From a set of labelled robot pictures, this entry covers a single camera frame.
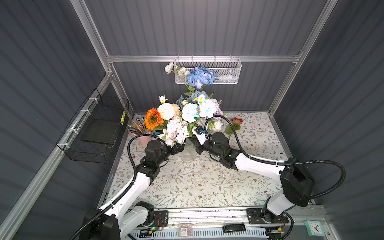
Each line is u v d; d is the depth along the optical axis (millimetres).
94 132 764
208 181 860
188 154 881
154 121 630
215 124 760
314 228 693
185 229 684
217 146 618
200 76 726
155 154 597
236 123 1088
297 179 447
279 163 482
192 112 574
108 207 423
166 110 655
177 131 643
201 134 654
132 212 576
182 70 793
